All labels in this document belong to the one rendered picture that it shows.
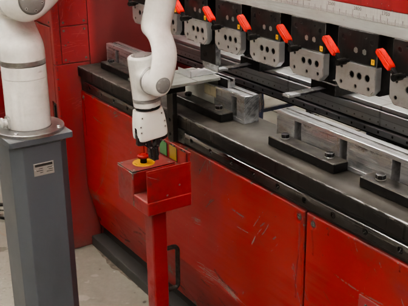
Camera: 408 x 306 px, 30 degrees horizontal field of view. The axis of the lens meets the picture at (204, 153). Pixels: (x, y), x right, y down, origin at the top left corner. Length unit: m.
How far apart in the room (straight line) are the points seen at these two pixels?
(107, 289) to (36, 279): 1.11
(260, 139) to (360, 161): 0.39
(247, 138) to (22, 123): 0.71
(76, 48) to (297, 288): 1.61
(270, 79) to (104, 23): 0.94
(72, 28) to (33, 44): 1.32
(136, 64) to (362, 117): 0.74
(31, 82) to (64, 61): 1.32
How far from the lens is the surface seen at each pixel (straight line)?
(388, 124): 2.37
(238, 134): 2.43
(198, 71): 2.69
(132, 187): 2.42
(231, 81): 2.61
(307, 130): 2.26
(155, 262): 2.54
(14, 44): 2.05
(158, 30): 2.22
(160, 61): 2.17
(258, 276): 2.43
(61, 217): 2.19
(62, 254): 2.23
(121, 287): 3.33
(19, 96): 2.07
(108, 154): 3.26
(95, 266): 3.51
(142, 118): 2.28
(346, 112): 2.50
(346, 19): 2.05
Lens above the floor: 1.65
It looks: 20 degrees down
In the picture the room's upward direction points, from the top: 1 degrees counter-clockwise
